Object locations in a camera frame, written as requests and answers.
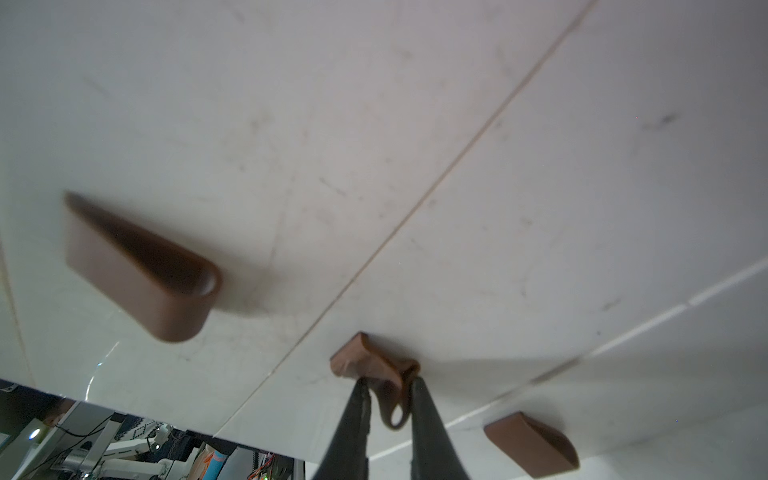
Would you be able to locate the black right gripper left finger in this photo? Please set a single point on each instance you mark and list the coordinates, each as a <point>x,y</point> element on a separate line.
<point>346,457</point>

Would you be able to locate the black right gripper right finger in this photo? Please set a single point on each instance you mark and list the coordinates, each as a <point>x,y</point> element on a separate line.
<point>433,455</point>

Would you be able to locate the white bottom drawer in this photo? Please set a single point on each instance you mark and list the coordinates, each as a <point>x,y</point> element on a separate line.
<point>606,358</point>

